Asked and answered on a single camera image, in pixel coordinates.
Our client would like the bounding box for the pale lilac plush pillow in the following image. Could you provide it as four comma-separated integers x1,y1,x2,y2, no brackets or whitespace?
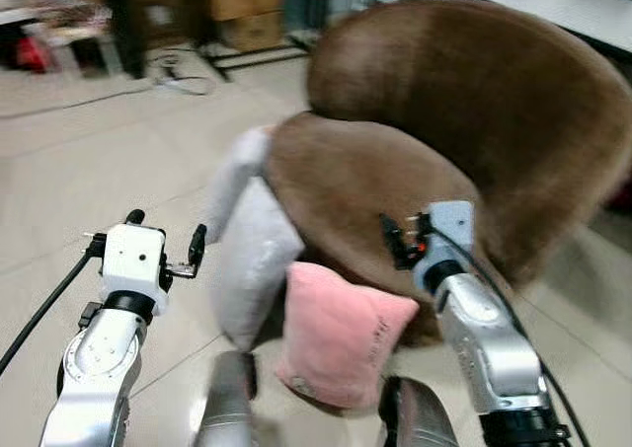
202,124,275,243

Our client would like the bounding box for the pink plush pillow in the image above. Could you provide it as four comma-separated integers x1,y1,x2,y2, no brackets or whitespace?
275,261,421,410

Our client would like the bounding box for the grey right robot leg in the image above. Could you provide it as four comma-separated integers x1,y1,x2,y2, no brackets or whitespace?
378,373,461,447

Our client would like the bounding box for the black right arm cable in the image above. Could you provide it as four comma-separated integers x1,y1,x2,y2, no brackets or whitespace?
427,225,593,447

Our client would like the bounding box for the black cable on floor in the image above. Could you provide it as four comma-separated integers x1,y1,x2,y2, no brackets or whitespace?
146,50,215,99

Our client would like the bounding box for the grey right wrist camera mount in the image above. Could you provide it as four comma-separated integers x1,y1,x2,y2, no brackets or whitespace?
413,200,476,293

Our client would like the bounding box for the grey left robot leg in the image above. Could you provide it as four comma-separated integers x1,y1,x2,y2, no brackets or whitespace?
192,349,261,447

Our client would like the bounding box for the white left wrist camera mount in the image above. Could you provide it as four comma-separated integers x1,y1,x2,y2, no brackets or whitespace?
101,223,169,316

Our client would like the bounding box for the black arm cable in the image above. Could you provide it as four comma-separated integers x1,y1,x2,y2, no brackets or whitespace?
0,232,107,377
427,225,593,447

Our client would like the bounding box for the small red object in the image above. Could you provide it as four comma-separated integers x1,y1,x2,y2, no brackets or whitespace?
14,37,51,74

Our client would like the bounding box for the grey robot leg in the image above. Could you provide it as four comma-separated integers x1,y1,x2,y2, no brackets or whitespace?
192,349,261,447
378,373,461,447

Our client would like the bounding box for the small brown cardboard box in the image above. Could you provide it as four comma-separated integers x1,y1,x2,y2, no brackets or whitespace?
220,13,288,54

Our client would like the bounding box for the grey plush pillow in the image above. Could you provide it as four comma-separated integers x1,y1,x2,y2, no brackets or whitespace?
210,176,305,352

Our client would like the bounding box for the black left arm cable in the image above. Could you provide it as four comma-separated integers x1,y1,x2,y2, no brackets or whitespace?
0,232,107,377

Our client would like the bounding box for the black metal shelf frame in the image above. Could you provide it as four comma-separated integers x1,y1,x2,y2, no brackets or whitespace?
97,0,151,79

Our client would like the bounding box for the brown plush round sofa chair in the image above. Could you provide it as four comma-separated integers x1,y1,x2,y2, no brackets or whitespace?
265,0,632,347

